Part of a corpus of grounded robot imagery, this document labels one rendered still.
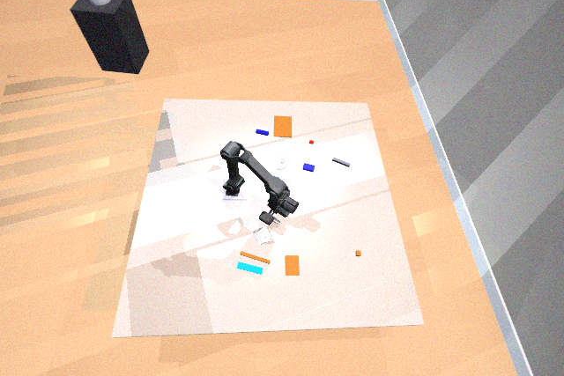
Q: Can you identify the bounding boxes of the cyan flat bar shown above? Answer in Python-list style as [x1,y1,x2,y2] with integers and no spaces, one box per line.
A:
[237,262,263,275]

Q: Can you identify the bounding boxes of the orange rectangular plate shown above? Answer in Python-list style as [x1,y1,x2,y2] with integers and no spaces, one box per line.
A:
[285,255,300,276]

